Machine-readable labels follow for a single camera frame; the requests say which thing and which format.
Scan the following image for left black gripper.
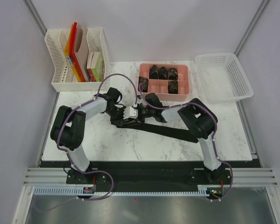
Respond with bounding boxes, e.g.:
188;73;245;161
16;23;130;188
105;106;129;127

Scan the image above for long black necktie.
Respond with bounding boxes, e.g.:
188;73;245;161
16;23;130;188
116;123;198;143

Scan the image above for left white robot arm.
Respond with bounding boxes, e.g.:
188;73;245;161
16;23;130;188
50;87;125;184

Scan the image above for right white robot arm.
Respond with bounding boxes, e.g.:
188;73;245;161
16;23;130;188
124;93;233;184

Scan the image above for pink compartment tray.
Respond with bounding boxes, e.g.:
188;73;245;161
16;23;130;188
139;63;191;102

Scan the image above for rolled tie floral left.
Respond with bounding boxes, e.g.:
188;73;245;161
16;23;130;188
138;76;149;92

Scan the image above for rolled tie front right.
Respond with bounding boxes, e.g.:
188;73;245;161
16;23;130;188
168;80;178;94

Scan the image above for rolled tie back middle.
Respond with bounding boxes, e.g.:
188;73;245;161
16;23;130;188
159;66;168;80

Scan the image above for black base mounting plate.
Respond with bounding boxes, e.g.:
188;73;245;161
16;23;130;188
69;161;229;196

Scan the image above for green book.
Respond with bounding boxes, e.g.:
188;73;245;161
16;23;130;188
91;52;105;82

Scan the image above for rolled tie back right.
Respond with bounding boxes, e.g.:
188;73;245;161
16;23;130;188
168;67;178;80

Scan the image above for cream paperback book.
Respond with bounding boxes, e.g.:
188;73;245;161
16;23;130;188
87;52;100;69

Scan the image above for cream desktop file organizer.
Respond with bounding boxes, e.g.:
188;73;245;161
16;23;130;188
44;25;111;92

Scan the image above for beige cardboard folder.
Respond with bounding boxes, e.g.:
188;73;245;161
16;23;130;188
75;24;91;82

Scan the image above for red orange folder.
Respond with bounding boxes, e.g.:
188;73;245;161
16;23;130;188
63;22;86;82

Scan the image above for white plastic basket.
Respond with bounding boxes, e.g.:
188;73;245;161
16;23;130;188
195;53;254;104

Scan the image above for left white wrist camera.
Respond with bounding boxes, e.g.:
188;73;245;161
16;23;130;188
123;106;138;119

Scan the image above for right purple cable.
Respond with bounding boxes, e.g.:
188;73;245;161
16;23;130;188
138;84;234;203

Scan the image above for white slotted cable duct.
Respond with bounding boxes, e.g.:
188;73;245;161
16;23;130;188
34;186;222;196

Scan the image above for aluminium frame rail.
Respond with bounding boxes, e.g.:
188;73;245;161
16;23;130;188
24;168;277;187

